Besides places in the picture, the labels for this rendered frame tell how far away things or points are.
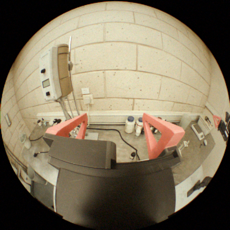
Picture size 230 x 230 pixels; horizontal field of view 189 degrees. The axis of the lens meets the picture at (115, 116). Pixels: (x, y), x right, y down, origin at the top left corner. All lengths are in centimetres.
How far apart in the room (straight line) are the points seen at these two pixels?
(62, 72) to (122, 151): 54
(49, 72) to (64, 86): 9
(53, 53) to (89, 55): 37
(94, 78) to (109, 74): 11
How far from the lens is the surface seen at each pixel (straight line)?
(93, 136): 62
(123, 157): 53
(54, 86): 28
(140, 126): 63
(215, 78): 171
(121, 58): 58
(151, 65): 63
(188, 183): 73
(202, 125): 133
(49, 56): 29
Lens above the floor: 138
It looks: 37 degrees down
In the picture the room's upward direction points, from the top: straight up
